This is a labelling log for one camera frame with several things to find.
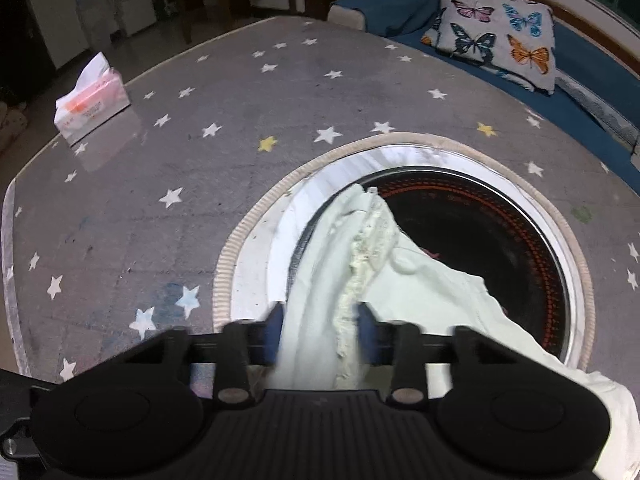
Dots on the pale green white t-shirt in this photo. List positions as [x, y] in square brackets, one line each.
[358, 253]

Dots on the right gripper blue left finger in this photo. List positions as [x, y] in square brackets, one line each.
[271, 334]

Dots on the blue sofa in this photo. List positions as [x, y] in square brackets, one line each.
[595, 99]

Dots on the butterfly print pillow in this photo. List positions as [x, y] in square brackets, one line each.
[512, 39]

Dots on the grey star pattern tablecloth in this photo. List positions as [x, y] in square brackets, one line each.
[134, 218]

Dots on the round black induction cooktop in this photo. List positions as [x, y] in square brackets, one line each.
[460, 206]

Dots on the pink white tissue pack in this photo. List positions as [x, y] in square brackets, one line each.
[98, 95]

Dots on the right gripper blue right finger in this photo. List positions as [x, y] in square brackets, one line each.
[367, 328]

